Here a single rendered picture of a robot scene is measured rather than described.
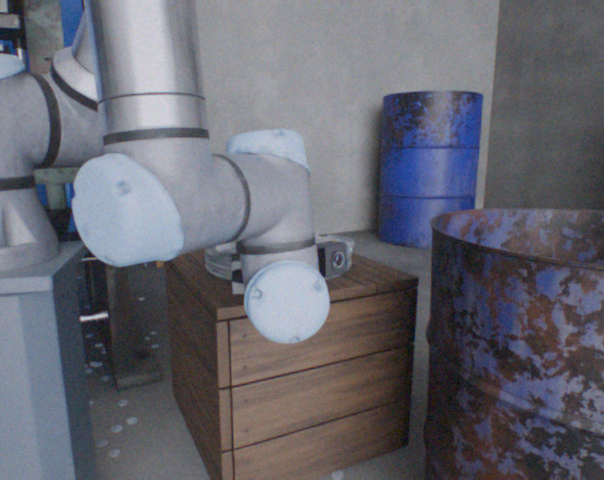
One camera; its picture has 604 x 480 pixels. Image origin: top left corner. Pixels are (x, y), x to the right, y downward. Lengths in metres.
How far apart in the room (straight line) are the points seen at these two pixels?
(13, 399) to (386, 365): 0.58
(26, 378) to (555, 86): 3.62
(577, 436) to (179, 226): 0.43
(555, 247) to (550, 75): 3.01
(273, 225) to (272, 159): 0.06
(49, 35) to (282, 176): 1.27
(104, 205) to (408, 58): 3.25
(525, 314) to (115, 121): 0.41
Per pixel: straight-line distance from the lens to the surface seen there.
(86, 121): 0.62
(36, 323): 0.58
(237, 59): 2.79
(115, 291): 1.16
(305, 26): 3.03
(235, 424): 0.77
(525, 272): 0.50
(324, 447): 0.88
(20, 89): 0.61
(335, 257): 0.62
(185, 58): 0.33
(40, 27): 1.61
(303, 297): 0.40
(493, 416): 0.57
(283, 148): 0.41
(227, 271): 0.81
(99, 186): 0.31
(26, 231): 0.59
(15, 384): 0.60
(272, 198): 0.38
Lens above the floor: 0.58
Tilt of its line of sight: 12 degrees down
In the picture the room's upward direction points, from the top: straight up
